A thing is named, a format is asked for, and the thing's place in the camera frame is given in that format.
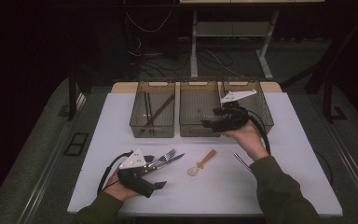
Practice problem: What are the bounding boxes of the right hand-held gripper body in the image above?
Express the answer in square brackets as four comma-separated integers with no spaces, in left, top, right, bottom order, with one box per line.
[209,89,258,133]

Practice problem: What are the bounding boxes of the person's right hand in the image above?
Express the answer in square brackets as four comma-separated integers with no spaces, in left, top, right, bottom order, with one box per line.
[221,119,270,162]

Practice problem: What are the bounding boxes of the person's left hand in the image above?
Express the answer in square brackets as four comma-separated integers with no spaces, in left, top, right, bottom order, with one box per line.
[103,170,140,203]

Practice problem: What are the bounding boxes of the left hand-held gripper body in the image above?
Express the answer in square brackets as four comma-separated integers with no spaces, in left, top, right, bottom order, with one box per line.
[117,147,156,199]

